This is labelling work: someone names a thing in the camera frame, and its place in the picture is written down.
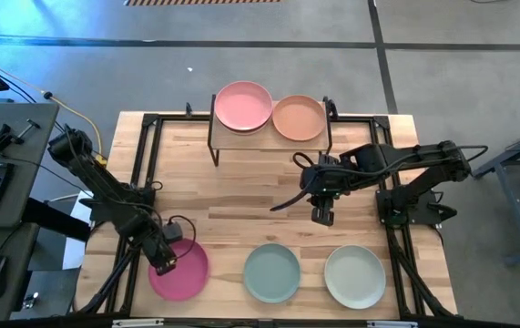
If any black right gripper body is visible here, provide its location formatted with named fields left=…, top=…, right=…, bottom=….
left=302, top=154, right=350, bottom=201

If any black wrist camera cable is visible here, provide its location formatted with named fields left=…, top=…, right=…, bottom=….
left=270, top=151, right=333, bottom=213
left=168, top=213, right=198, bottom=261

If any teal plate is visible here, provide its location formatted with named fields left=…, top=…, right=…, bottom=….
left=242, top=241, right=301, bottom=304

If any peach plate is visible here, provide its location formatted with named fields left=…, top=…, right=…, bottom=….
left=271, top=94, right=328, bottom=143

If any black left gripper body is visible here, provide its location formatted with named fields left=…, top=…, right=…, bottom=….
left=125, top=216, right=177, bottom=263

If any black left wrist camera cable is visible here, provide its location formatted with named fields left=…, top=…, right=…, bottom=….
left=168, top=213, right=198, bottom=261

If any magenta plate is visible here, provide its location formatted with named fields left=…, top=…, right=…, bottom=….
left=148, top=237, right=210, bottom=302

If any small silver item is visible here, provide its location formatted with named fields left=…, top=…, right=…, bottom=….
left=21, top=291, right=40, bottom=311

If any yellow cable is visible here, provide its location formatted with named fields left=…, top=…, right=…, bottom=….
left=0, top=49, right=108, bottom=169

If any grey desk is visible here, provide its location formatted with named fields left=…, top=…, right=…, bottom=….
left=0, top=100, right=60, bottom=323

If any light pink plate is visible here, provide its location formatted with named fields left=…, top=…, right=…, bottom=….
left=213, top=80, right=274, bottom=134

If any wooden shelf with black legs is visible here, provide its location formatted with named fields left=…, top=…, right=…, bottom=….
left=207, top=93, right=339, bottom=169

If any white paper sheet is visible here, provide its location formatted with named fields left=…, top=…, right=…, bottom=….
left=61, top=190, right=101, bottom=271

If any black screw handle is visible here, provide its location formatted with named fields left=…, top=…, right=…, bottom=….
left=13, top=118, right=42, bottom=146

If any black desk bar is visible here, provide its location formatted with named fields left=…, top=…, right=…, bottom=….
left=22, top=197, right=92, bottom=242

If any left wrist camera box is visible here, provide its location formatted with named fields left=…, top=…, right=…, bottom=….
left=162, top=221, right=184, bottom=243

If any pale grey-green plate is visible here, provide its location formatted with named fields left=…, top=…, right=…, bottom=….
left=323, top=244, right=387, bottom=311

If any silver metal bracket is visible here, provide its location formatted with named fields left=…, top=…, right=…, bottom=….
left=111, top=318, right=165, bottom=328
left=366, top=320, right=419, bottom=328

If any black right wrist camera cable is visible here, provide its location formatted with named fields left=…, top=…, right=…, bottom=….
left=270, top=151, right=333, bottom=213

